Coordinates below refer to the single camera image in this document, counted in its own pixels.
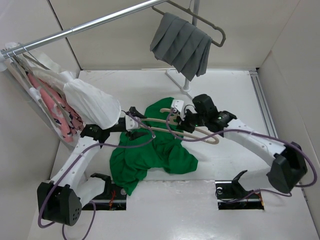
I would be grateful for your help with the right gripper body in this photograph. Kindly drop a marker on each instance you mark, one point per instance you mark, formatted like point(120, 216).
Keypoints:
point(189, 120)

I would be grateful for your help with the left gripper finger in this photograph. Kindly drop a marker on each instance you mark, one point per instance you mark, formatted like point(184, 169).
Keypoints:
point(133, 135)
point(135, 113)

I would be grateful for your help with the green t shirt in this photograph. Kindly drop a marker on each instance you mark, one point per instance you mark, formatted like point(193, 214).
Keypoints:
point(128, 166)

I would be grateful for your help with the beige plastic hanger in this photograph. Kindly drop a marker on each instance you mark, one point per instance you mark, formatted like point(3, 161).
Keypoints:
point(177, 130)

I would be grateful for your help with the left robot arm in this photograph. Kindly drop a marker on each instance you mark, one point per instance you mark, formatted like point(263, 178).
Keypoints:
point(61, 199)

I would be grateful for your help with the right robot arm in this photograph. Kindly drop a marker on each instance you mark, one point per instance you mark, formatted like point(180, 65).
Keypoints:
point(286, 164)

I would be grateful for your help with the grey hanger with cloth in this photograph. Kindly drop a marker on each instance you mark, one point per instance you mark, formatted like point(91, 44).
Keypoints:
point(202, 20)

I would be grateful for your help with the white rack base foot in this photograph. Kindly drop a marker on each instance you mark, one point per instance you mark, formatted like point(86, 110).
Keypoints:
point(182, 83)

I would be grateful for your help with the white garment on rack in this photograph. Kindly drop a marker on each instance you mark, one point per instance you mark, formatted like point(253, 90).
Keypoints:
point(93, 105)

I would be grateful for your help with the pink patterned garment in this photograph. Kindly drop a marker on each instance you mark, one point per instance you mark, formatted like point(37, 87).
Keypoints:
point(63, 118)

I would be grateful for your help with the grey pleated cloth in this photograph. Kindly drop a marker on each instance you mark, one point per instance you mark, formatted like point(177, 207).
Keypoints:
point(181, 45)

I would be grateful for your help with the white rack upright pole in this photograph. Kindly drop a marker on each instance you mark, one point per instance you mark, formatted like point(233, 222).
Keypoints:
point(196, 6)

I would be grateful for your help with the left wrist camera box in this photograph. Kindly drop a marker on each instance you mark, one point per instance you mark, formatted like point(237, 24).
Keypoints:
point(132, 123)

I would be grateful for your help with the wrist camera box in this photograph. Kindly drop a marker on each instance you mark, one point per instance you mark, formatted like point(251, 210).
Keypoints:
point(178, 107)
point(132, 123)

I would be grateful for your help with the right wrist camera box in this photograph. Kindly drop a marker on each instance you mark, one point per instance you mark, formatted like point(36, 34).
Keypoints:
point(178, 107)

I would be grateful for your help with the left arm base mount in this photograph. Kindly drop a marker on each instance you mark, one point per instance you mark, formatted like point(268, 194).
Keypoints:
point(113, 197)

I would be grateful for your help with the aluminium rail on table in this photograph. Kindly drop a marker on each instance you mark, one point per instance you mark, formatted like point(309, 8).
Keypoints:
point(263, 105)

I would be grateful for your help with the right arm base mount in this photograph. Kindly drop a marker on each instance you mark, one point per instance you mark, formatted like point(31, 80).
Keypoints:
point(232, 196)

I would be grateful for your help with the chrome clothes rail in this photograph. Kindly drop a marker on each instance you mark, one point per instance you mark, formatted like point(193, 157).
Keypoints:
point(7, 54)

